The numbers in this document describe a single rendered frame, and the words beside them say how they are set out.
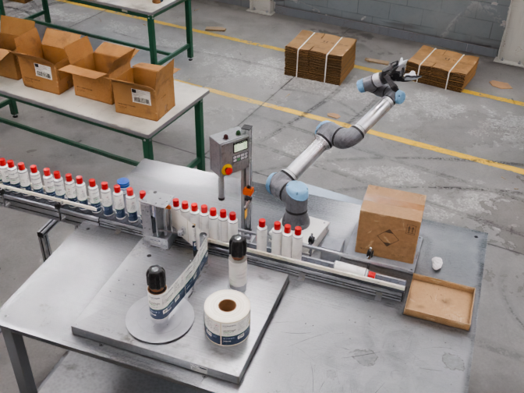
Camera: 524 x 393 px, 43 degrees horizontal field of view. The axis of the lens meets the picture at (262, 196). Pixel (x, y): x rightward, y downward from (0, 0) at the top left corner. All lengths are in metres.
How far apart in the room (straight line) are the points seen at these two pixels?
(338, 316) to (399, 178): 2.67
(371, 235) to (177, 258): 0.98
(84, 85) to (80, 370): 2.21
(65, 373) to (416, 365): 1.85
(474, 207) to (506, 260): 0.64
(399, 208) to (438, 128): 3.19
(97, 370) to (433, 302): 1.80
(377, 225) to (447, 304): 0.50
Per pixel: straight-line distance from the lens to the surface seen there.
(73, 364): 3.84
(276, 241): 3.28
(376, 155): 5.92
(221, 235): 3.38
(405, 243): 3.39
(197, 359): 2.89
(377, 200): 3.40
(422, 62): 7.30
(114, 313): 3.12
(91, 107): 5.01
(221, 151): 3.11
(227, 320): 2.83
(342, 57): 7.00
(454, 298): 3.36
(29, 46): 5.43
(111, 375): 3.75
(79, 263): 3.49
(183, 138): 6.07
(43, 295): 3.36
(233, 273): 3.09
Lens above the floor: 3.06
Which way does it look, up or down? 35 degrees down
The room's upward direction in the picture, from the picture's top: 1 degrees clockwise
